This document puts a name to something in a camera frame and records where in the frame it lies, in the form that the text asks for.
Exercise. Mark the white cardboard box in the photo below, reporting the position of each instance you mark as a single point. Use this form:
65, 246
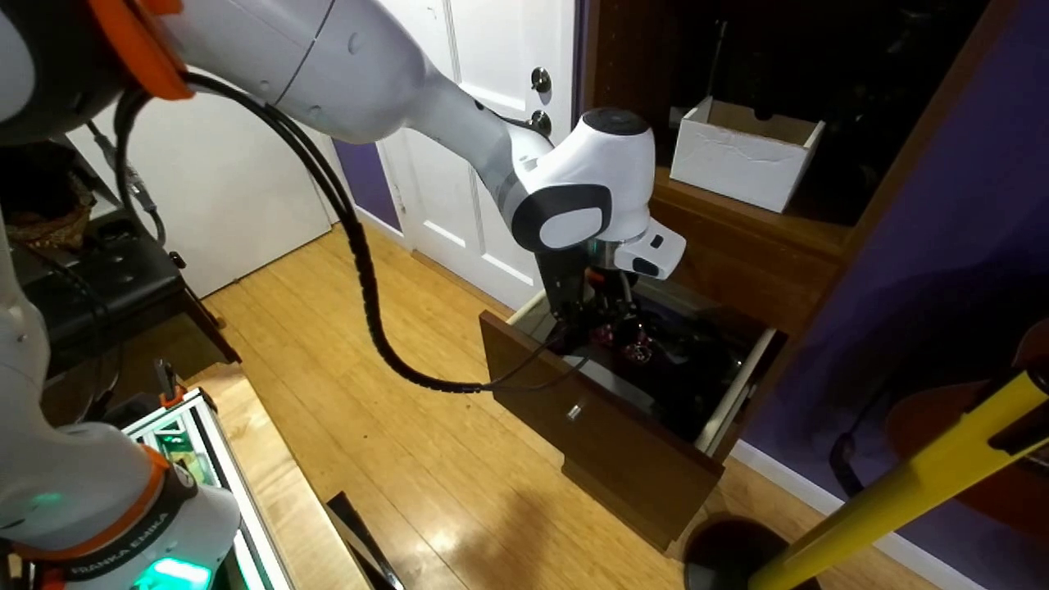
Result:
732, 153

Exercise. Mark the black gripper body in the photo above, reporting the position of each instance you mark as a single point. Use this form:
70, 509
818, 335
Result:
588, 301

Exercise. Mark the yellow tripod pole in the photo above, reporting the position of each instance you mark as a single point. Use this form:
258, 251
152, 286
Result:
999, 429

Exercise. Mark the brass door knob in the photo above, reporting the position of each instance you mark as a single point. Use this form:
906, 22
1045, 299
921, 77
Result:
542, 122

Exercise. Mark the open wooden drawer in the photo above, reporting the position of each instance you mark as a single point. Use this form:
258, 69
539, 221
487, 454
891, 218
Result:
625, 459

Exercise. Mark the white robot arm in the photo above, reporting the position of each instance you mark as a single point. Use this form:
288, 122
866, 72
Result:
93, 509

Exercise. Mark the black items in drawer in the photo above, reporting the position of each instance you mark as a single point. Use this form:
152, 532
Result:
677, 362

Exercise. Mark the white door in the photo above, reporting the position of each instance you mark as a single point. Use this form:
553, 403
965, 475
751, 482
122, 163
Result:
368, 72

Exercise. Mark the brown wooden shelf cabinet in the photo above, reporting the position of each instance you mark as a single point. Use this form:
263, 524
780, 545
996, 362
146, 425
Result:
921, 204

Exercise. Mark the brass deadbolt knob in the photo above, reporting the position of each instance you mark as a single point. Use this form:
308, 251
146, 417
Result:
542, 79

